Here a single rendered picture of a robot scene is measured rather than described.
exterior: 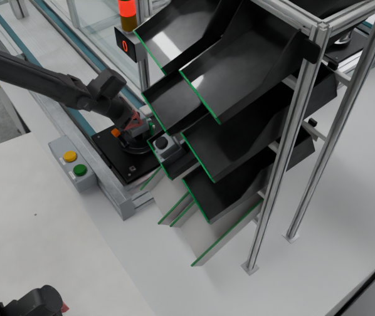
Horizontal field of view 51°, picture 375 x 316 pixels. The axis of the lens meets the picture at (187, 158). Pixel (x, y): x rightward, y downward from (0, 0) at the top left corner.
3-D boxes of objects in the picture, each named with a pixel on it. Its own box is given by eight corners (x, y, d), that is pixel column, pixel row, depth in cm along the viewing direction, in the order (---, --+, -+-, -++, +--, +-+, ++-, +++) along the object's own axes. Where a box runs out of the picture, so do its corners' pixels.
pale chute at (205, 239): (202, 266, 102) (191, 266, 98) (179, 226, 109) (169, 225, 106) (278, 195, 92) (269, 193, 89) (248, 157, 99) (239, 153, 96)
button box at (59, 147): (79, 194, 126) (74, 183, 122) (51, 153, 137) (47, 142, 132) (98, 183, 129) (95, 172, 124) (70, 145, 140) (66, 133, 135)
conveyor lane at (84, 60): (132, 200, 129) (128, 184, 122) (31, 71, 172) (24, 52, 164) (199, 160, 140) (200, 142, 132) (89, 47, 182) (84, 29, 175)
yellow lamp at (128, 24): (126, 33, 121) (125, 19, 117) (118, 26, 123) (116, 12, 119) (140, 27, 122) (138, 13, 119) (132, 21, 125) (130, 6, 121)
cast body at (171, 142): (165, 168, 96) (153, 156, 91) (158, 155, 99) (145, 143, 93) (193, 148, 96) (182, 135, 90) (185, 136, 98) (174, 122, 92)
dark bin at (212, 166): (214, 184, 75) (200, 168, 68) (184, 138, 82) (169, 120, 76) (337, 96, 72) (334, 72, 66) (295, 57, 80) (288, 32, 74)
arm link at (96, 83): (61, 85, 104) (74, 106, 100) (87, 52, 101) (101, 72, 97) (93, 99, 114) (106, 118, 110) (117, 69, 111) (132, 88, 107)
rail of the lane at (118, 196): (123, 221, 125) (118, 202, 116) (17, 76, 169) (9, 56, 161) (138, 212, 127) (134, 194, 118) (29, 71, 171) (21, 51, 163)
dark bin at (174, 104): (169, 136, 82) (153, 119, 76) (145, 99, 89) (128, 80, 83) (279, 56, 80) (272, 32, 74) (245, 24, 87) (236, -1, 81)
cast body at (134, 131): (132, 138, 125) (130, 123, 119) (125, 130, 127) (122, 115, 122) (154, 126, 128) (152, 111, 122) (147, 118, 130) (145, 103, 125)
